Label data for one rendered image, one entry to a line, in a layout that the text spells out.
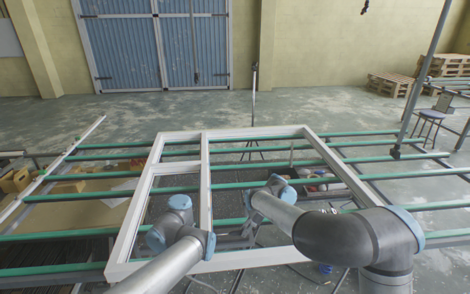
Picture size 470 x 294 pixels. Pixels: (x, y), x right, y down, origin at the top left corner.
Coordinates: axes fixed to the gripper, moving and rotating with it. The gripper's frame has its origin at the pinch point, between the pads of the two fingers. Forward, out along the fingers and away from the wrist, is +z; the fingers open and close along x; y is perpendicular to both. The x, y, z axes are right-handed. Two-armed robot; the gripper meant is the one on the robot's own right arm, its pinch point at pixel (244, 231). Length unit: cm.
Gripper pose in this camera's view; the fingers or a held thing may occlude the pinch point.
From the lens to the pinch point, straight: 131.0
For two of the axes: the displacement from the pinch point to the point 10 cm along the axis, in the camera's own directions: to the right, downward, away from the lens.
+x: 1.1, 0.9, -9.9
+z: -5.6, 8.3, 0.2
